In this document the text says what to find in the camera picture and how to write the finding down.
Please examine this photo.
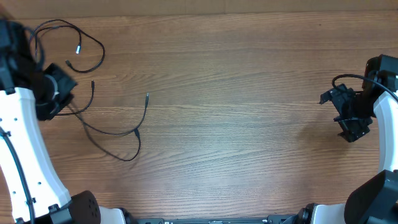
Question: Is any black USB cable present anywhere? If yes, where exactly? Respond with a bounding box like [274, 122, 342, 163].
[55, 80, 95, 116]
[29, 19, 106, 74]
[67, 91, 150, 162]

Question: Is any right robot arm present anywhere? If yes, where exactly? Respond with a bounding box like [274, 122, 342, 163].
[262, 55, 397, 224]

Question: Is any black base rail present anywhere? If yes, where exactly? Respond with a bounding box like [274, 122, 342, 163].
[136, 215, 297, 224]

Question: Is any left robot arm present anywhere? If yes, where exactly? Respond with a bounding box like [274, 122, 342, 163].
[1, 19, 135, 223]

